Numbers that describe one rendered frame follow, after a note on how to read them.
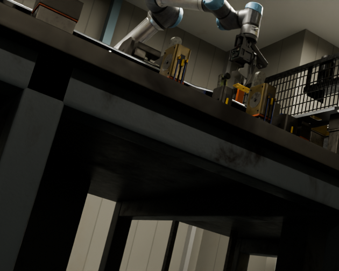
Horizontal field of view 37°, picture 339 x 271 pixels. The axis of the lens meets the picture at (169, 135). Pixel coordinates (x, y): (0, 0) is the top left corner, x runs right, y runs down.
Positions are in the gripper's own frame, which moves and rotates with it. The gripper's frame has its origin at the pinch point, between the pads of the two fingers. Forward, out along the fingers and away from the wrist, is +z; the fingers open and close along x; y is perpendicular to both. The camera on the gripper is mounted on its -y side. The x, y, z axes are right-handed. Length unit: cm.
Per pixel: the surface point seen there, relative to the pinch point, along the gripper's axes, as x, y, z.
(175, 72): 22, 42, 18
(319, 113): 30.7, -12.4, 13.5
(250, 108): 18.9, 8.8, 17.2
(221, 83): -15.9, 0.3, -4.5
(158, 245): -268, -127, 51
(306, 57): -166, -180, -140
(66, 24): 20, 79, 18
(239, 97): -15.1, -9.6, -1.5
